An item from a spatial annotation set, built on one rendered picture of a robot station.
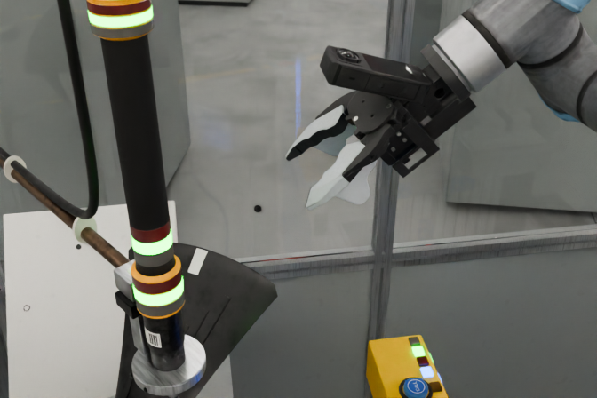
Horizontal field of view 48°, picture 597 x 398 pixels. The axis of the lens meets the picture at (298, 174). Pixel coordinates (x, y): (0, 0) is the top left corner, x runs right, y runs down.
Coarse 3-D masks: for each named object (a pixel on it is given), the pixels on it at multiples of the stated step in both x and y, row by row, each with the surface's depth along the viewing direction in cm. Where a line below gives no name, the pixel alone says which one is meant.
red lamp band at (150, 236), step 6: (168, 222) 56; (132, 228) 55; (162, 228) 55; (168, 228) 56; (132, 234) 56; (138, 234) 55; (144, 234) 55; (150, 234) 55; (156, 234) 55; (162, 234) 56; (168, 234) 56; (138, 240) 55; (144, 240) 55; (150, 240) 55; (156, 240) 55
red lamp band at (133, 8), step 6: (144, 0) 46; (150, 0) 47; (90, 6) 45; (96, 6) 45; (102, 6) 45; (108, 6) 45; (114, 6) 45; (120, 6) 45; (126, 6) 45; (132, 6) 45; (138, 6) 45; (144, 6) 46; (96, 12) 45; (102, 12) 45; (108, 12) 45; (114, 12) 45; (120, 12) 45; (126, 12) 45; (132, 12) 45
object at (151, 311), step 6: (180, 300) 60; (138, 306) 59; (144, 306) 59; (150, 306) 58; (156, 306) 58; (162, 306) 58; (168, 306) 59; (174, 306) 59; (180, 306) 60; (144, 312) 59; (150, 312) 59; (156, 312) 59; (162, 312) 59; (168, 312) 59
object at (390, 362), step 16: (416, 336) 121; (368, 352) 121; (384, 352) 118; (400, 352) 118; (368, 368) 122; (384, 368) 115; (400, 368) 115; (416, 368) 115; (432, 368) 115; (384, 384) 112; (400, 384) 112
